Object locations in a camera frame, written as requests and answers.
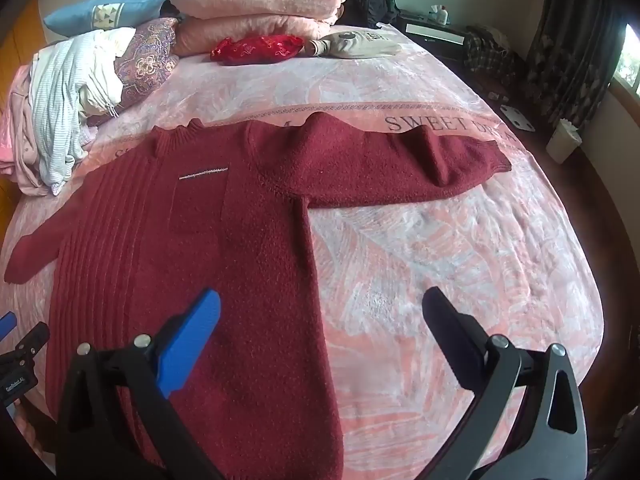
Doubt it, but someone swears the pink floral blanket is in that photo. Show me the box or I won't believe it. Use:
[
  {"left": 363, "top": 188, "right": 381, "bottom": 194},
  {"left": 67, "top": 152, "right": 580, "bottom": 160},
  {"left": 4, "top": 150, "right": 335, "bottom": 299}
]
[{"left": 0, "top": 22, "right": 603, "bottom": 480}]

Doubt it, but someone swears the black cabinet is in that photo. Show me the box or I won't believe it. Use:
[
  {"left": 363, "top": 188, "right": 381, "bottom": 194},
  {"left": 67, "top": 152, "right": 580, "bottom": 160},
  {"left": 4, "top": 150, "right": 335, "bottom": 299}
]
[{"left": 397, "top": 9, "right": 501, "bottom": 61}]

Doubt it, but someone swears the blue pillow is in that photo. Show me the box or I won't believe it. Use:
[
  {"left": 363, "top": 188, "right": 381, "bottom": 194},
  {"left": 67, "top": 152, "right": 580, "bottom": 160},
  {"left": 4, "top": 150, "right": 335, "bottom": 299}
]
[{"left": 44, "top": 0, "right": 168, "bottom": 36}]

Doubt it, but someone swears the white metal plate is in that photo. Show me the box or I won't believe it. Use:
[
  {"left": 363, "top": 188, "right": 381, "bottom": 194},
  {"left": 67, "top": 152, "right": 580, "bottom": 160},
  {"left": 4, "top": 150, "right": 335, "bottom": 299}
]
[{"left": 500, "top": 105, "right": 535, "bottom": 133}]

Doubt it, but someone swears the pile of pale clothes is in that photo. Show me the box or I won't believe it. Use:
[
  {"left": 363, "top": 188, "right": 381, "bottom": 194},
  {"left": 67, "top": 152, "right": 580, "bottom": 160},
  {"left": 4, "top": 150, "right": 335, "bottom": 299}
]
[{"left": 27, "top": 27, "right": 136, "bottom": 197}]

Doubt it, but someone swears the pink garment pile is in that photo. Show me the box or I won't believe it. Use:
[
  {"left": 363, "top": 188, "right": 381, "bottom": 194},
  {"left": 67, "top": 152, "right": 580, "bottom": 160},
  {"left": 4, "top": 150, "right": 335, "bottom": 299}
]
[{"left": 0, "top": 65, "right": 56, "bottom": 196}]

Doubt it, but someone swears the dark plaid cloth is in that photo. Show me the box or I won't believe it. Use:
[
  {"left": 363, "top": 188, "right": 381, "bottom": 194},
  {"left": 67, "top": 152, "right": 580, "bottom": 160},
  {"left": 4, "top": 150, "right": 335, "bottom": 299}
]
[{"left": 462, "top": 25, "right": 521, "bottom": 86}]

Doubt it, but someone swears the dark floral curtain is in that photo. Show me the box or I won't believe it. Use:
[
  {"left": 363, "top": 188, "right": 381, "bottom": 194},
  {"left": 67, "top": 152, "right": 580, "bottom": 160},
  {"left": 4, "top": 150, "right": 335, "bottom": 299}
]
[{"left": 520, "top": 0, "right": 632, "bottom": 126}]

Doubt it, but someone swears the window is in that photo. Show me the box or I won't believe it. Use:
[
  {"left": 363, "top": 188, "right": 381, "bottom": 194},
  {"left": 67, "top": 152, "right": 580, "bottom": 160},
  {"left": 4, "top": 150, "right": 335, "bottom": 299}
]
[{"left": 607, "top": 22, "right": 640, "bottom": 96}]

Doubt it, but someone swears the cream zippered garment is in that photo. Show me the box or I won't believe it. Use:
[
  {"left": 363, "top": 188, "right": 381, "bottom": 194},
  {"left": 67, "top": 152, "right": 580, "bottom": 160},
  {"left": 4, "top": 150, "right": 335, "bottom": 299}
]
[{"left": 75, "top": 27, "right": 136, "bottom": 117}]

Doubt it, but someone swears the purple paisley pillow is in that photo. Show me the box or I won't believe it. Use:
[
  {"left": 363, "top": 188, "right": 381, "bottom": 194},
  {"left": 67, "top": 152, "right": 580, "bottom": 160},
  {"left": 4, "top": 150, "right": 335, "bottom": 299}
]
[{"left": 114, "top": 16, "right": 181, "bottom": 111}]

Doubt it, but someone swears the red embroidered cloth bag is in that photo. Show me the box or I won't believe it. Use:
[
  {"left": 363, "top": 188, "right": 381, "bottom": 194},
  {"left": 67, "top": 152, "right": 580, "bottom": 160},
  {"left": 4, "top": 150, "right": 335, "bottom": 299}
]
[{"left": 210, "top": 34, "right": 305, "bottom": 66}]

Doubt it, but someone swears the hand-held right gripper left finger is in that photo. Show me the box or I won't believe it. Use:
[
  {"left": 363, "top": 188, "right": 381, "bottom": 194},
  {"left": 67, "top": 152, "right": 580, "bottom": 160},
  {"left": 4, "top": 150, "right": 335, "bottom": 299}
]
[{"left": 55, "top": 287, "right": 223, "bottom": 480}]

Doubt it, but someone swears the wooden headboard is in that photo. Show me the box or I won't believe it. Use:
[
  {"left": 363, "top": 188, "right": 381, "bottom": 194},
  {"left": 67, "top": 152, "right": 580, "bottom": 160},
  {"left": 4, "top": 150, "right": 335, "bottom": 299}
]
[{"left": 0, "top": 0, "right": 51, "bottom": 86}]

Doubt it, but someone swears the beige printed garment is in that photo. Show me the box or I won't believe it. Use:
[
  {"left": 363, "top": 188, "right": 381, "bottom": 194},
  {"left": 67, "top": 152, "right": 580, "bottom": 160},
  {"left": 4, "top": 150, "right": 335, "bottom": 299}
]
[{"left": 305, "top": 29, "right": 403, "bottom": 59}]

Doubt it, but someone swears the dark red knit sweater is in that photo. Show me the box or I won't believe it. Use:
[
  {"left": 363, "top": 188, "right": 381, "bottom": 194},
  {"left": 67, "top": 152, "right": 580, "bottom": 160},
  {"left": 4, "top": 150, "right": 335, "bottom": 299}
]
[{"left": 4, "top": 111, "right": 512, "bottom": 480}]

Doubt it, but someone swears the white waste bin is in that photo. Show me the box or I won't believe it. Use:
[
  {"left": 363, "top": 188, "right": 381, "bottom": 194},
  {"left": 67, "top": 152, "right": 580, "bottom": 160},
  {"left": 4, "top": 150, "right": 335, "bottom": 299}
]
[{"left": 545, "top": 119, "right": 583, "bottom": 163}]

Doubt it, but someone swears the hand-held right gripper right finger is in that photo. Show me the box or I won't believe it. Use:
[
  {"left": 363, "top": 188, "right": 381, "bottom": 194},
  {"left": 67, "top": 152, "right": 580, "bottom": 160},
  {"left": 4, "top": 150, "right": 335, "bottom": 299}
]
[{"left": 421, "top": 286, "right": 588, "bottom": 480}]

